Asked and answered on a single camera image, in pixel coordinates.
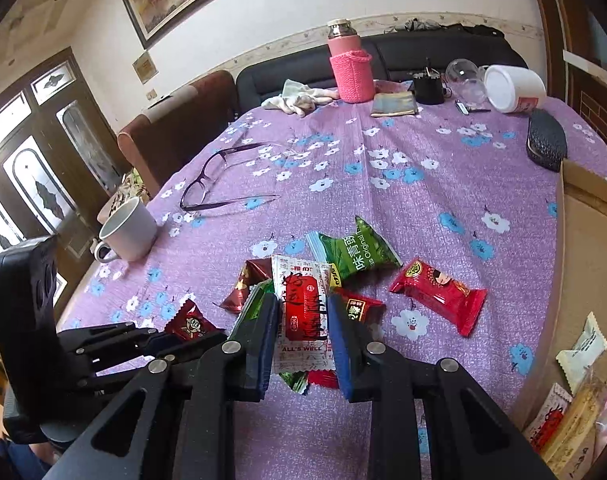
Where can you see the wooden glass panel door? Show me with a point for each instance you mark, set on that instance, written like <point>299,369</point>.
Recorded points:
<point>13,125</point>

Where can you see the clear plastic cup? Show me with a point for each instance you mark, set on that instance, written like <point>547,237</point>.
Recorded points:
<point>463,77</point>

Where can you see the cardboard box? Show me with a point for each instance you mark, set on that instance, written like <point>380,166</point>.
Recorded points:
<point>583,260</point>

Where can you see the black patterned glasses case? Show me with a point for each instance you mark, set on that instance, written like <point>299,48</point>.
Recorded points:
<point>546,140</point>

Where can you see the red snack packet with figure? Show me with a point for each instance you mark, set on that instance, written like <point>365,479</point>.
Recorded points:
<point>433,292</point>

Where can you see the black cloth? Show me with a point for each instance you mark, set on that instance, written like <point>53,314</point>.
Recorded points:
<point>483,30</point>

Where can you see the purple frame eyeglasses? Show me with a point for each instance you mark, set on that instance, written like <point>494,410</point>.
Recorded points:
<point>223,203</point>

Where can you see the green foil snack packet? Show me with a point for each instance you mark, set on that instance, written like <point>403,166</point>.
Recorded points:
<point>256,297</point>

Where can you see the red black label snack packet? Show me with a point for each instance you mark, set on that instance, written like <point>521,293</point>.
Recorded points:
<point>363,310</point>

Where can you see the clear green snack packet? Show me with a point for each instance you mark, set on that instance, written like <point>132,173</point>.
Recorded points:
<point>294,382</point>

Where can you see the white plastic jar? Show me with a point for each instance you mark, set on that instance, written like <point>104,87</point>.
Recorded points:
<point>513,87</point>

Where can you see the cream white snack packet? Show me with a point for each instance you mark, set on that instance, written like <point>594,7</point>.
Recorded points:
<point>583,352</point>

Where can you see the floral patterned cloth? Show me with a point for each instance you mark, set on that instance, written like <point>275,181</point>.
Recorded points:
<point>126,190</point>

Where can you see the small framed certificate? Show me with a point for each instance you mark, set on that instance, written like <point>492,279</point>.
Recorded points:
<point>145,67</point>

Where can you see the green pea snack packet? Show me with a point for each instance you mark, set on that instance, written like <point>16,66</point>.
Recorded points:
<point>368,255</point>

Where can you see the flat white box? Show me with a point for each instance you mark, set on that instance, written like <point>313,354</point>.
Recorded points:
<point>583,62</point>

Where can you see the white red label snack packet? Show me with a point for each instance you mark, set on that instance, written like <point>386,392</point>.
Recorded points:
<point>303,310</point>

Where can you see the small plain red snack packet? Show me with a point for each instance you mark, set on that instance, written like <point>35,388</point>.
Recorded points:
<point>323,380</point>

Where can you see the pink thermos with knit sleeve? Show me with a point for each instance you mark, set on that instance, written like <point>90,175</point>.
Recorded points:
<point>351,75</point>

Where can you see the grey cloth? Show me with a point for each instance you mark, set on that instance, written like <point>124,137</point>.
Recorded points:
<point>416,25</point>

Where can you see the nail clipper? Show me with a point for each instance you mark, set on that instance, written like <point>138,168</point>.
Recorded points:
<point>462,107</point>

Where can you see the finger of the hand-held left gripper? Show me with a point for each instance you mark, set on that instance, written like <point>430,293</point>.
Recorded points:
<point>103,337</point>
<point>133,357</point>

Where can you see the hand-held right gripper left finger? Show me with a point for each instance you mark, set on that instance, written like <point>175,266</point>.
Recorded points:
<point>263,350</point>

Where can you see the purple floral tablecloth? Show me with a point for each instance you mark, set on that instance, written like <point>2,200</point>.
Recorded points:
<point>408,185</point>

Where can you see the white snack packet red print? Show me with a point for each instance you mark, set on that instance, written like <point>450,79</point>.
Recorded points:
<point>548,420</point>

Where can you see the wooden brick pattern counter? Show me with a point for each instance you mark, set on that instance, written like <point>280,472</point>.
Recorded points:
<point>598,105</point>

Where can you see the black sofa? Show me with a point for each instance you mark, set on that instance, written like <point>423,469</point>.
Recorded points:
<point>393,52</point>

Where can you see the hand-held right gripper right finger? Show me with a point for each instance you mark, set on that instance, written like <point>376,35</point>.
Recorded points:
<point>341,350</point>

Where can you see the white mug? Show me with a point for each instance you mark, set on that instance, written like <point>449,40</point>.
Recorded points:
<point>128,230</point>

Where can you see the clear biscuit packet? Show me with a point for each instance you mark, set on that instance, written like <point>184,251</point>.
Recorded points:
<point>581,420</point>

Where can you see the dark red snack packet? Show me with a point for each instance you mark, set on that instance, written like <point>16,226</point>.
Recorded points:
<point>243,285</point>

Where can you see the brown armchair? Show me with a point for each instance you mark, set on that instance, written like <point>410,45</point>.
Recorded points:
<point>183,120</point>

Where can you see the small red cartoon snack packet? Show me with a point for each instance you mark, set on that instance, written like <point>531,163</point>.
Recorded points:
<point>191,322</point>

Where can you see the small black cup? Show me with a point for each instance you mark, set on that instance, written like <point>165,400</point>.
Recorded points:
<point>428,90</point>

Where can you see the crumpled white cloth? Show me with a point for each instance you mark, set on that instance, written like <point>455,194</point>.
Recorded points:
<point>296,100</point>

